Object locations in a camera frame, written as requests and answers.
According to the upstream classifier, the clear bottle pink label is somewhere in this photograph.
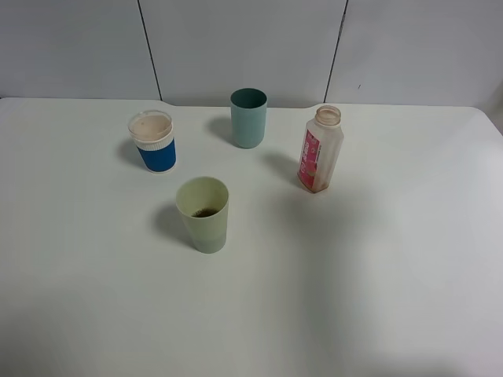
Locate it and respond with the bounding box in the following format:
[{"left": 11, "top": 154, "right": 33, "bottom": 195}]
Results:
[{"left": 297, "top": 105, "right": 344, "bottom": 193}]

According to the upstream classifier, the pale green plastic cup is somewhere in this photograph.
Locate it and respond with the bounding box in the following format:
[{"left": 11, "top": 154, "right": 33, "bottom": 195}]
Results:
[{"left": 175, "top": 177, "right": 229, "bottom": 254}]

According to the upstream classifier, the teal plastic cup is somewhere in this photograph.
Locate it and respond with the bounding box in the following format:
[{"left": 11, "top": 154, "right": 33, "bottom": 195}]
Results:
[{"left": 230, "top": 88, "right": 267, "bottom": 148}]

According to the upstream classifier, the blue sleeved clear cup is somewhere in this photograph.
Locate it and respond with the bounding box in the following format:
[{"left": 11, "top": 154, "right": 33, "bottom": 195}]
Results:
[{"left": 128, "top": 110, "right": 177, "bottom": 173}]

